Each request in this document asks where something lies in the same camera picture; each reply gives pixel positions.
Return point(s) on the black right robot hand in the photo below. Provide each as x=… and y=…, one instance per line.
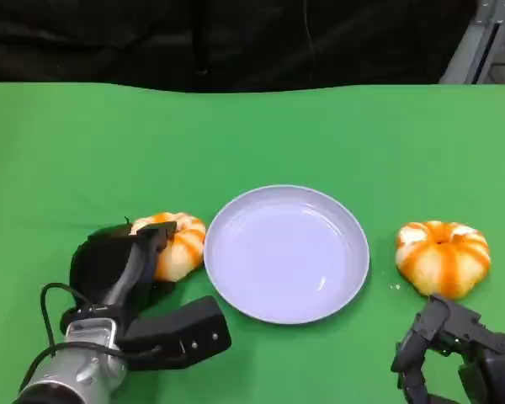
x=488, y=362

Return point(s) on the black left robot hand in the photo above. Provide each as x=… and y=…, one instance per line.
x=101, y=265

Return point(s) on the orange striped bread roll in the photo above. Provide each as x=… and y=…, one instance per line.
x=183, y=252
x=442, y=261

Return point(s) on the small bread crumb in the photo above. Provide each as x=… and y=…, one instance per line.
x=395, y=286

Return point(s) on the lilac plate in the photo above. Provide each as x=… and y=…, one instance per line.
x=286, y=256

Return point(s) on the green table cloth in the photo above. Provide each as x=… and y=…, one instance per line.
x=252, y=139

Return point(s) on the black backdrop curtain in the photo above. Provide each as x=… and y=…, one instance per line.
x=151, y=42

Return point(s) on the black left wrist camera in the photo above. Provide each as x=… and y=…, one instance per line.
x=181, y=332

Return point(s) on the grey aluminium frame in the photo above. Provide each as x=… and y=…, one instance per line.
x=467, y=50

